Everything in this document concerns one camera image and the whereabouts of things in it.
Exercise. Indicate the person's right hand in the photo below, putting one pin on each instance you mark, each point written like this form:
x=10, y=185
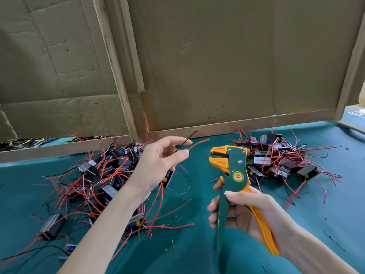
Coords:
x=262, y=214

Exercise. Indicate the person's left hand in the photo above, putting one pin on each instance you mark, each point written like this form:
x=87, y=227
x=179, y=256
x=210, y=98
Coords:
x=154, y=162

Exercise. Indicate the person's left forearm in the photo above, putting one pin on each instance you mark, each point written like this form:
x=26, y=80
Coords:
x=100, y=234

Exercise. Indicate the person's right forearm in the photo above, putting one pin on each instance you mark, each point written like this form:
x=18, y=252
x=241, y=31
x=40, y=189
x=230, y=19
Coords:
x=316, y=254

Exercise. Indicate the thin wooden strip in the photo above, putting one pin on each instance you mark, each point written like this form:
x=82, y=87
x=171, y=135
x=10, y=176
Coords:
x=132, y=45

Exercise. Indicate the flat grey board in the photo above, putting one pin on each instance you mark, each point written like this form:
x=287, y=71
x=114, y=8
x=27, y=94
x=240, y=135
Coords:
x=352, y=119

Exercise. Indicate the smooth brown cardboard panel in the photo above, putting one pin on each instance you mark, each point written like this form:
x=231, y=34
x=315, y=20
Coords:
x=245, y=54

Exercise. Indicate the creased brown cardboard panel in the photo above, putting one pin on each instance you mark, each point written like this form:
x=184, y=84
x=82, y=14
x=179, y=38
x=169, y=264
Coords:
x=51, y=54

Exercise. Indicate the long wooden bottom rail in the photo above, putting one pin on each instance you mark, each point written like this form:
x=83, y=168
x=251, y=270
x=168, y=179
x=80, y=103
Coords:
x=245, y=123

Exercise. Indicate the short wooden bottom rail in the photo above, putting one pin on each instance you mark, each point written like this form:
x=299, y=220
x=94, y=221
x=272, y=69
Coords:
x=57, y=151

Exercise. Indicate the wide wooden post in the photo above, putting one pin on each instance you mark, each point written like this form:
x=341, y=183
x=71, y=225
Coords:
x=116, y=65

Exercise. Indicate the wooden corner post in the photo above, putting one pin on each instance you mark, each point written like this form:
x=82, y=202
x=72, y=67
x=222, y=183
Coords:
x=349, y=77

